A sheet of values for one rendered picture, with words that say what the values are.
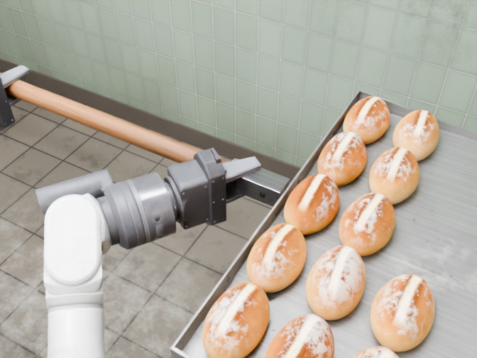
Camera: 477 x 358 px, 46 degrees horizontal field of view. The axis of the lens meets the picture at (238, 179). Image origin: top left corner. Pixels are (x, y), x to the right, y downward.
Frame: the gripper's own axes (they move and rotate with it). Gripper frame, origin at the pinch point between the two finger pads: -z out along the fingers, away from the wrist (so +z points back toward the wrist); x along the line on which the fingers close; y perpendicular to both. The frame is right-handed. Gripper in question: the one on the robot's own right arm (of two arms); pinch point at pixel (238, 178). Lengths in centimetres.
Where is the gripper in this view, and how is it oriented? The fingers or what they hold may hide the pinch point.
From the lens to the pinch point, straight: 79.2
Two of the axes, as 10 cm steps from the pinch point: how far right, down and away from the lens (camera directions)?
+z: -9.0, 2.9, -3.1
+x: 0.1, -7.2, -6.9
